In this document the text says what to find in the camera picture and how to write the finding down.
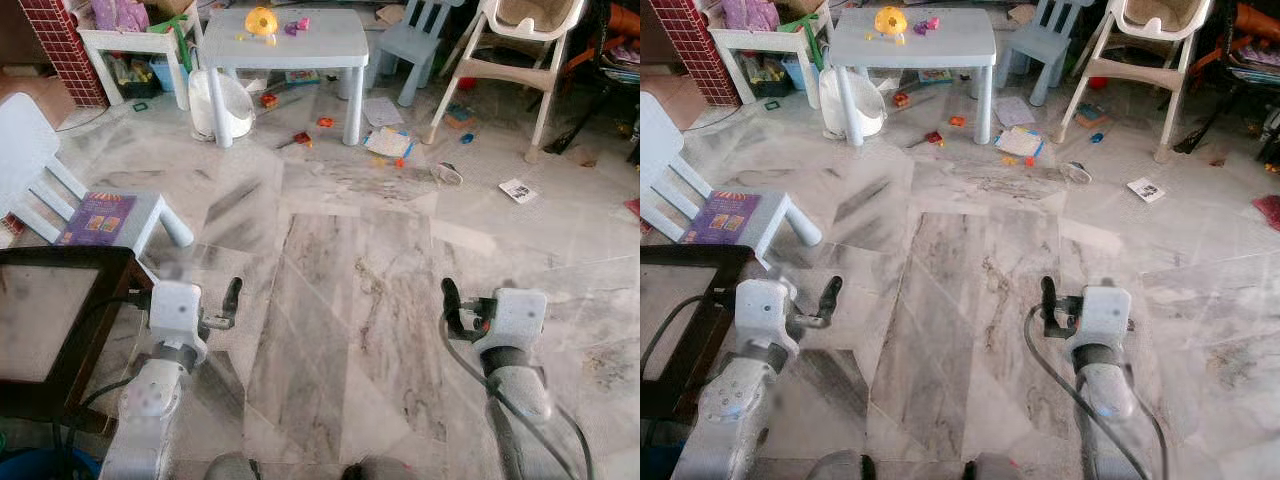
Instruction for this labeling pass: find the light blue plastic kids chair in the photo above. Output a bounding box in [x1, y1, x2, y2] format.
[0, 92, 197, 276]
[375, 0, 447, 107]
[1005, 0, 1076, 107]
[640, 90, 823, 271]

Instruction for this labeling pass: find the purple picture book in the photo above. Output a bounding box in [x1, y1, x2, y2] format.
[57, 192, 137, 247]
[683, 191, 763, 247]

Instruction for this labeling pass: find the dark wood glass table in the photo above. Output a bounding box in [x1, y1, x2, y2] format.
[640, 245, 753, 421]
[0, 246, 153, 423]

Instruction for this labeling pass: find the grey robot left leg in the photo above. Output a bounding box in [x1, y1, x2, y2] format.
[203, 452, 263, 480]
[805, 450, 879, 480]

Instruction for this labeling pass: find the grey robot leg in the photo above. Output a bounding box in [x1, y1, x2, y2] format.
[340, 458, 413, 480]
[203, 452, 263, 480]
[805, 450, 879, 480]
[962, 453, 1036, 480]

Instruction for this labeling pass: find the colourful children booklet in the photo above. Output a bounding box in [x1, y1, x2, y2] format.
[995, 126, 1047, 166]
[364, 127, 415, 167]

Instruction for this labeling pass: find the grey robot right leg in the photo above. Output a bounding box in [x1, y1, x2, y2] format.
[962, 453, 1036, 480]
[340, 458, 413, 480]

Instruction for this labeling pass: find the white plastic potty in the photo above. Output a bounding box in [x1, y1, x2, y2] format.
[188, 70, 257, 142]
[818, 68, 887, 140]

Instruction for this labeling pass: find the white paper sheet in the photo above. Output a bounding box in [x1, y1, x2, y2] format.
[995, 96, 1037, 127]
[362, 97, 405, 128]

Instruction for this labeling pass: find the black metal stand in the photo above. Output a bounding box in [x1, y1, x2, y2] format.
[1173, 60, 1280, 166]
[543, 60, 641, 159]

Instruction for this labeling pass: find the black tray of toys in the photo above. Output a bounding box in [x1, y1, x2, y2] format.
[108, 55, 161, 99]
[740, 55, 796, 98]

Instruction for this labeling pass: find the blue plastic storage bin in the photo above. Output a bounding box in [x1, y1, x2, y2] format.
[150, 55, 191, 93]
[782, 55, 823, 91]

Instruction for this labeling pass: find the blue plastic basin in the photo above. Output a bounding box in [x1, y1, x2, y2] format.
[0, 447, 101, 480]

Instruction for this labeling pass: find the white beige baby high chair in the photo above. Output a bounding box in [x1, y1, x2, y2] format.
[1057, 0, 1213, 163]
[425, 0, 591, 163]

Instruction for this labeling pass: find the brown cardboard box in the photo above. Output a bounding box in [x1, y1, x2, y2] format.
[0, 75, 76, 131]
[640, 75, 706, 131]

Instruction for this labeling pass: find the light blue plastic kids table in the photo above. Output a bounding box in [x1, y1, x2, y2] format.
[828, 8, 998, 147]
[200, 8, 371, 149]

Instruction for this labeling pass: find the white small side table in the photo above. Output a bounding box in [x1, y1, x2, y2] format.
[78, 28, 197, 111]
[710, 28, 826, 101]

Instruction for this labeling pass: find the red tiled pillar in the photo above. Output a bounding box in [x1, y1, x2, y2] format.
[675, 0, 746, 108]
[18, 0, 109, 109]

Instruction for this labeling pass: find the yellow round toy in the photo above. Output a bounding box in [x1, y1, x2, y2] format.
[245, 7, 280, 46]
[874, 6, 909, 45]

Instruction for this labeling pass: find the purple cloth bundle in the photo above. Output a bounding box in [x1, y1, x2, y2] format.
[720, 0, 786, 31]
[90, 0, 151, 33]

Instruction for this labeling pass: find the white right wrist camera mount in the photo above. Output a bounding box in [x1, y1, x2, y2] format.
[1063, 286, 1133, 351]
[472, 288, 549, 353]

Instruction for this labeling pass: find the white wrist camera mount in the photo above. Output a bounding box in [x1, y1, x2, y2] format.
[148, 281, 209, 349]
[735, 278, 798, 351]
[472, 288, 549, 353]
[1063, 286, 1133, 351]

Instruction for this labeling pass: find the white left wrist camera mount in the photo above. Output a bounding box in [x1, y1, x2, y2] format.
[735, 278, 798, 351]
[148, 281, 209, 349]

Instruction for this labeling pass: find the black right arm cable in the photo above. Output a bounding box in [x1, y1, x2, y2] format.
[1023, 305, 1171, 480]
[438, 305, 597, 480]

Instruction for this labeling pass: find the green plastic toy frame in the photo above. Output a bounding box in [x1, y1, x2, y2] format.
[780, 15, 831, 71]
[150, 12, 198, 73]

